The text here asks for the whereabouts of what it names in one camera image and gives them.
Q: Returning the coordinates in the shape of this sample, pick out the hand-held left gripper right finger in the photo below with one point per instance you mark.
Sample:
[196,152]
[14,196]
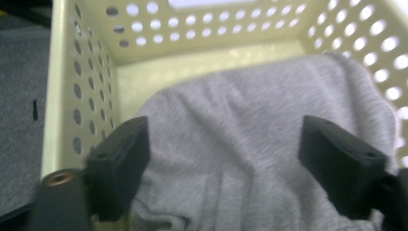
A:
[343,166]

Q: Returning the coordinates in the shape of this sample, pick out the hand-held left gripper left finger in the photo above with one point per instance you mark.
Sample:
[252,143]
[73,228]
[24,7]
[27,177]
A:
[115,170]

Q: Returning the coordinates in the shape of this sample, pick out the grey pants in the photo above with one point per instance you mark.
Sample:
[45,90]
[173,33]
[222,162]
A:
[243,134]

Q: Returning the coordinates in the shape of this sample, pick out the pale yellow perforated plastic basket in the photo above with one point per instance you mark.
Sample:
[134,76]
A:
[83,48]

